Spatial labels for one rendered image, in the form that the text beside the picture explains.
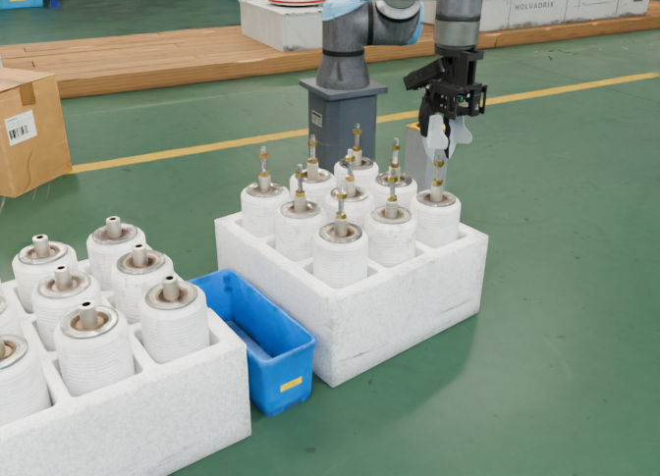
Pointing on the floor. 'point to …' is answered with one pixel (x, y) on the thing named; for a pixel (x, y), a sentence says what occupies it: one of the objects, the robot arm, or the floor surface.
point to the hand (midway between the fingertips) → (438, 151)
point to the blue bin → (263, 342)
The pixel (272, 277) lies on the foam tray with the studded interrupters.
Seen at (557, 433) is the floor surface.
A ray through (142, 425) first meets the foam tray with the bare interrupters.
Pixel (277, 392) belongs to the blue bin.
